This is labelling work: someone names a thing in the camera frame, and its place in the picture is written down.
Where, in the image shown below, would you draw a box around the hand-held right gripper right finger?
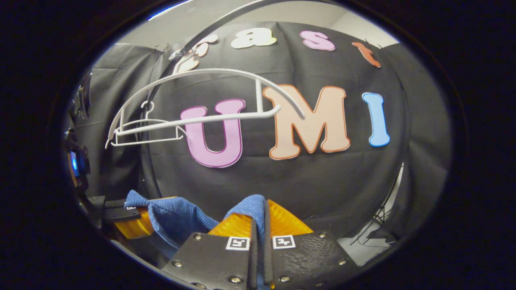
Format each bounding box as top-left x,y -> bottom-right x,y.
263,199 -> 360,290

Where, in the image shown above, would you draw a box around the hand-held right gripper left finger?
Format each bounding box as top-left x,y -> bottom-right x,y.
161,213 -> 258,290

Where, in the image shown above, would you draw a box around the blue corduroy shirt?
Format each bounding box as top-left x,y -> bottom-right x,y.
124,189 -> 267,260

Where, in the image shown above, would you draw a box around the white plain clothes hanger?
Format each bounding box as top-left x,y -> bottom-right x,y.
111,101 -> 191,147

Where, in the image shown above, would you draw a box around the white hanger with silver-wrapped hook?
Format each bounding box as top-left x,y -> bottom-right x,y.
106,68 -> 306,149

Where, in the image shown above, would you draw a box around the black tripod stand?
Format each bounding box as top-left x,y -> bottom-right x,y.
351,163 -> 405,247

